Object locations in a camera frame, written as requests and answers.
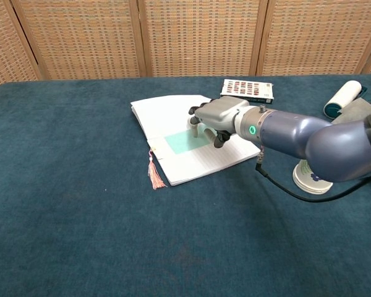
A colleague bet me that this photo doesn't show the translucent bag with dark contents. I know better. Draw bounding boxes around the translucent bag with dark contents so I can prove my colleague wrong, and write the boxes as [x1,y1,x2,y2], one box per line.
[330,97,371,185]

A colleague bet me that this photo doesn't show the teal cream bookmark pink tassel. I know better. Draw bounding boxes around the teal cream bookmark pink tassel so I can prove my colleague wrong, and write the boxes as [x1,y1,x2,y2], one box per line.
[147,129,216,190]

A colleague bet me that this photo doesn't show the white paper sheet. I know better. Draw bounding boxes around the white paper sheet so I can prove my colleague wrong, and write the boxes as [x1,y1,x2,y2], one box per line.
[130,94,262,187]

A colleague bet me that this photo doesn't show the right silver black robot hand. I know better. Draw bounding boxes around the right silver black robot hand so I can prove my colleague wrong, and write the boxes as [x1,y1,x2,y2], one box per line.
[187,95,251,149]

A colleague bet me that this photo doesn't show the white lint roller teal handle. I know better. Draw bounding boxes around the white lint roller teal handle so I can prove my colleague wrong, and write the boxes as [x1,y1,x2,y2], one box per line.
[323,80,368,119]

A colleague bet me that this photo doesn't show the teal felt table cloth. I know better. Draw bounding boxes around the teal felt table cloth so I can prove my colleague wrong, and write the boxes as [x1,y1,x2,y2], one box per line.
[0,73,371,297]

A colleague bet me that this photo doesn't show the small box with colourful print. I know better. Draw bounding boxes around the small box with colourful print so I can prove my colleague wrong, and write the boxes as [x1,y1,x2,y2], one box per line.
[220,79,275,105]

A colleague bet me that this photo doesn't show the woven wooden folding screen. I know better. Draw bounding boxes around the woven wooden folding screen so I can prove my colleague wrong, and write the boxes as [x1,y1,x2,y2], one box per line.
[0,0,371,91]

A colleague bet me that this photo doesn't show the stacked floral paper cups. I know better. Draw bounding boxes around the stacked floral paper cups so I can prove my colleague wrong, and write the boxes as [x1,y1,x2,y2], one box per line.
[292,159,334,195]

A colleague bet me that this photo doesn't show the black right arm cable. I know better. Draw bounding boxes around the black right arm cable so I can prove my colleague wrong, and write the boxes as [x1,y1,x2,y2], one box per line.
[255,145,371,204]

